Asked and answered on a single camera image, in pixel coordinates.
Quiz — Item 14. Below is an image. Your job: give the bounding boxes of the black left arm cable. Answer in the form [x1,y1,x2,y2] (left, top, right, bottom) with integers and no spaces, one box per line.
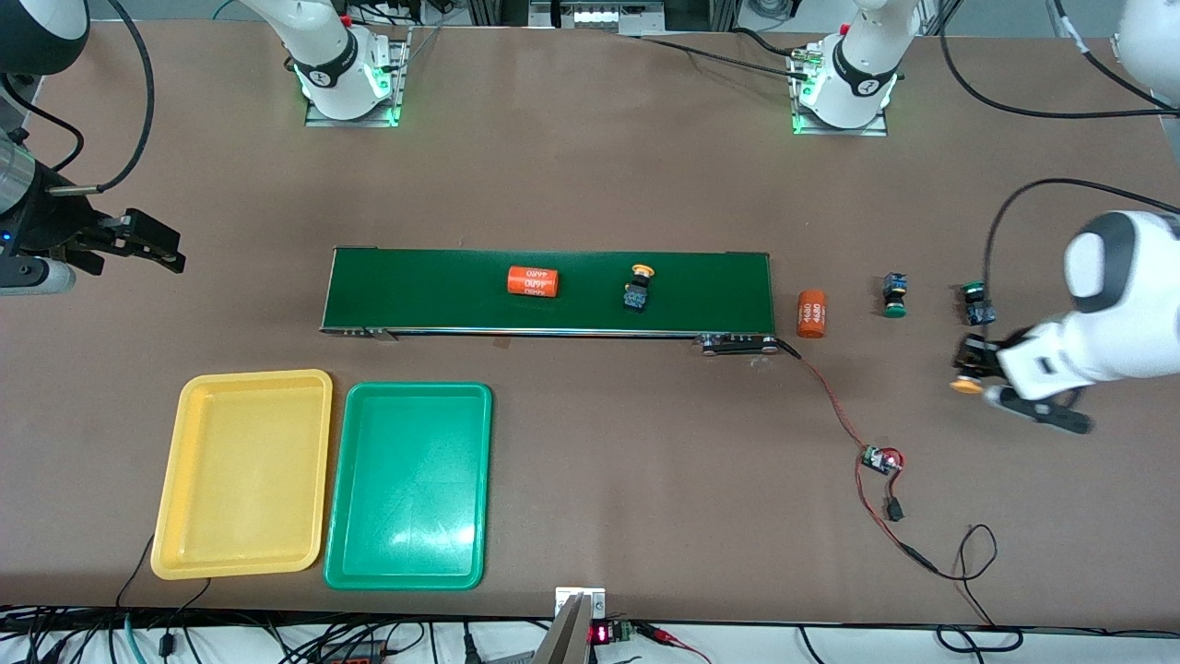
[940,0,1180,305]

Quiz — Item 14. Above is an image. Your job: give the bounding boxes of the white box device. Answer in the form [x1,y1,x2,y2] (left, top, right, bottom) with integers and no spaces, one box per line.
[528,0,667,36]

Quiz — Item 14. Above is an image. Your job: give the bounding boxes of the small metal bracket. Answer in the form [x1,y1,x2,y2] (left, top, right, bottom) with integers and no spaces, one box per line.
[556,587,607,619]

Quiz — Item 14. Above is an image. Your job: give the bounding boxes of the yellow push button switch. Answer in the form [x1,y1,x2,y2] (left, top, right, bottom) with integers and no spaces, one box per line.
[950,334,992,397]
[623,263,655,313]

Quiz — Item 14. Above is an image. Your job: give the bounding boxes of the black table cable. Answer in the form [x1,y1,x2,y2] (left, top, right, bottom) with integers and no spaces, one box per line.
[636,35,814,84]

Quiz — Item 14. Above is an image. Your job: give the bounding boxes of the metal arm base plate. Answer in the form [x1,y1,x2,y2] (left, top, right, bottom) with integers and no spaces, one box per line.
[791,46,891,138]
[304,26,411,128]

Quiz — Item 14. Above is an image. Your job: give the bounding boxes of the orange cylindrical battery cell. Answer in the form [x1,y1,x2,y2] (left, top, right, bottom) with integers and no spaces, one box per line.
[507,266,561,299]
[796,289,828,339]

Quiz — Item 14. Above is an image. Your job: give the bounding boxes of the green plastic tray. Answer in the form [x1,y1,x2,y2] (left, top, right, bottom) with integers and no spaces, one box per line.
[324,382,493,591]

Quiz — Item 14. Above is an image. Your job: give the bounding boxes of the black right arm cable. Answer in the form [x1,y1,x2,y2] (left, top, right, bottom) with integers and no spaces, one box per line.
[46,0,156,195]

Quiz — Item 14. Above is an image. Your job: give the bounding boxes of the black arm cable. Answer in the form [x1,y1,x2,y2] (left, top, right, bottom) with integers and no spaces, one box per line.
[46,0,156,195]
[940,0,1180,305]

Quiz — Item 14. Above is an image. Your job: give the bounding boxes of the yellow plastic tray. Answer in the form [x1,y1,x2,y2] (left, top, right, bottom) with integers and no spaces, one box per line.
[150,369,334,581]

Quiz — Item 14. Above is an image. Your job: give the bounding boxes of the thin black cable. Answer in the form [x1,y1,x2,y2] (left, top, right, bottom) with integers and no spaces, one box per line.
[936,524,1024,654]

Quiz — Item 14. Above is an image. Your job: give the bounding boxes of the green conveyor belt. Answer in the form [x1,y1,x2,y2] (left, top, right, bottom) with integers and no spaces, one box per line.
[319,246,783,357]

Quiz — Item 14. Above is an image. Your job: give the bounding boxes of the red and black wire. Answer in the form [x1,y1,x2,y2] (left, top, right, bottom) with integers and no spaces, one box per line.
[776,339,939,575]

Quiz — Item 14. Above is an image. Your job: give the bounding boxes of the red clip lead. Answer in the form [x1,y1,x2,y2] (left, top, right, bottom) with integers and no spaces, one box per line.
[636,623,713,664]

